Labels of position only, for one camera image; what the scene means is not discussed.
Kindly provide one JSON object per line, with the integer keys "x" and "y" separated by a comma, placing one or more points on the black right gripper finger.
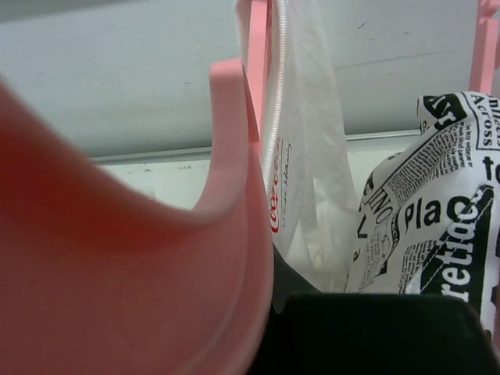
{"x": 309, "y": 332}

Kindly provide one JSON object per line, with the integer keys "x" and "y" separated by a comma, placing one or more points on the white t shirt red print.
{"x": 302, "y": 145}

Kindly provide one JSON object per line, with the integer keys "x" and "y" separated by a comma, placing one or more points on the newspaper print shirt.
{"x": 429, "y": 215}

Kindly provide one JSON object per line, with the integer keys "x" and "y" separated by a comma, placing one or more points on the pink hanger with newspaper shirt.
{"x": 485, "y": 58}

